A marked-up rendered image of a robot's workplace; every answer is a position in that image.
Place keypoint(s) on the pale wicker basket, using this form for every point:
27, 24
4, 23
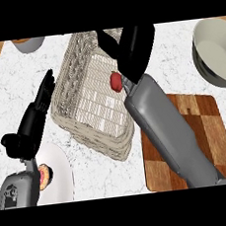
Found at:
89, 94

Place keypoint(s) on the brown wooden cutting board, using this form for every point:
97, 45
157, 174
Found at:
216, 129

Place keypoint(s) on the red bell pepper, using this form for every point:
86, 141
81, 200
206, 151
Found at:
116, 81

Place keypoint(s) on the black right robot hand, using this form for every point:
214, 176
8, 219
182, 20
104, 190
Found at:
136, 52

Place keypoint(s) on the halved peach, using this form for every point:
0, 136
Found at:
45, 175

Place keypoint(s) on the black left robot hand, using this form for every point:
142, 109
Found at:
30, 127

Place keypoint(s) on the white plate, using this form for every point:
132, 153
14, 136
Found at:
59, 177

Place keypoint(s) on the small grey bowl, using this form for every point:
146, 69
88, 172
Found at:
28, 44

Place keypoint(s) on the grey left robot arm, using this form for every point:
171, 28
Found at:
19, 187

